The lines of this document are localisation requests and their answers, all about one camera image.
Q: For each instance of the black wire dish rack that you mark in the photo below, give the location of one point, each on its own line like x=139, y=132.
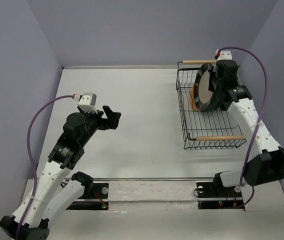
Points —
x=203, y=130

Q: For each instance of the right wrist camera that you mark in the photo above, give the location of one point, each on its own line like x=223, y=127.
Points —
x=223, y=55

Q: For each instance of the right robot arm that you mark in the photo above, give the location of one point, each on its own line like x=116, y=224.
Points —
x=264, y=160

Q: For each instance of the dark striped plate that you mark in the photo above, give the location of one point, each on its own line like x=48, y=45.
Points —
x=204, y=99

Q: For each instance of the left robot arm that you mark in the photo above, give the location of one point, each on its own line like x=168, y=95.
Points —
x=34, y=217

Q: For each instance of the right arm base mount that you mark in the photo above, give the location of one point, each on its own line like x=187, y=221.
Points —
x=211, y=197

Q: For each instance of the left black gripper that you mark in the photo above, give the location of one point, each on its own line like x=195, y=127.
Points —
x=113, y=117

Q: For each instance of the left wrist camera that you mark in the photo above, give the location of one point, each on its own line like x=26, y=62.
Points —
x=87, y=102

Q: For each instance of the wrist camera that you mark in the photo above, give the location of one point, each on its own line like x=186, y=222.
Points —
x=223, y=55
x=87, y=102

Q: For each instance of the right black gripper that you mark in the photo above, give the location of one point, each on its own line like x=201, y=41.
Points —
x=213, y=73

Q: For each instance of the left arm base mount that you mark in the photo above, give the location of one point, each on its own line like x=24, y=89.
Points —
x=95, y=199

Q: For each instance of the woven bamboo plate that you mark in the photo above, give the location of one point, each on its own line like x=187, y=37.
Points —
x=192, y=99

